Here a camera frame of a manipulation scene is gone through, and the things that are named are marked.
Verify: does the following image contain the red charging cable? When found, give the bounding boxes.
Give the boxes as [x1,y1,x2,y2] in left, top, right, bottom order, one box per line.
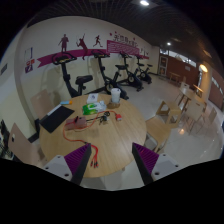
[62,110,118,169]

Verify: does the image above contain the black mouse pad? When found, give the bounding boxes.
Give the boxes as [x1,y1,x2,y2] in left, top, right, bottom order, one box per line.
[39,103,76,134]

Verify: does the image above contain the light wooden chair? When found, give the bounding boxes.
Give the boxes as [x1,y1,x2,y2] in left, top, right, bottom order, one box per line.
[30,88,56,121]

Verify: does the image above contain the black power cable with plug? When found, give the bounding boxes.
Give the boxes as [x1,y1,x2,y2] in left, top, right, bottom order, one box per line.
[98,111,112,126]

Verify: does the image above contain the small wall posters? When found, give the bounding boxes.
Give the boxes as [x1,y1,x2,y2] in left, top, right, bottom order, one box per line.
[23,47,36,74]

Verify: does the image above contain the row of black exercise bikes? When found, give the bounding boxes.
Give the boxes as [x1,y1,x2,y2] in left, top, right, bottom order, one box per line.
[51,49,154,101]

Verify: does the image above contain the ceiling lights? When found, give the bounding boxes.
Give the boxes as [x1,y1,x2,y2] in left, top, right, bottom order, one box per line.
[139,0,209,74]

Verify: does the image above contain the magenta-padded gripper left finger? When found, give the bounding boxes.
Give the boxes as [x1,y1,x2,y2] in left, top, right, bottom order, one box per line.
[42,143,93,186]

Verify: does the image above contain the pink power strip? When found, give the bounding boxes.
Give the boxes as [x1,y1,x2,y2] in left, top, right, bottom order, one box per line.
[64,116,88,131]

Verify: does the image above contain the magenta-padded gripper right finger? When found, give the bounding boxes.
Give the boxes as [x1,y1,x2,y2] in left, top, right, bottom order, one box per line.
[131,142,184,186]

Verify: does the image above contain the wooden chair with handle hole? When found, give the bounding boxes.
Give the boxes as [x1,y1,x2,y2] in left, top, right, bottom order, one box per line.
[7,122,46,168]

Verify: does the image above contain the grey wall vent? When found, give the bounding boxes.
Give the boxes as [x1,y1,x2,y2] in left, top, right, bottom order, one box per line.
[0,63,8,76]

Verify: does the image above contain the white paper cup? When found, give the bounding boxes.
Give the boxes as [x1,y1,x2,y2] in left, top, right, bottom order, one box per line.
[110,87,122,104]

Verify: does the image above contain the round wooden coaster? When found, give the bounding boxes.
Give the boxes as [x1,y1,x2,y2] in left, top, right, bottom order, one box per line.
[106,100,121,109]

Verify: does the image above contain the green wet wipes pack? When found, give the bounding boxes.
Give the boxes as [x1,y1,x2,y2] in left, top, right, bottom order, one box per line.
[81,101,108,116]

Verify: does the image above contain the small white box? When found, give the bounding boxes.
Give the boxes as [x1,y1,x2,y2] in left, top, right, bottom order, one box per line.
[86,93,100,104]

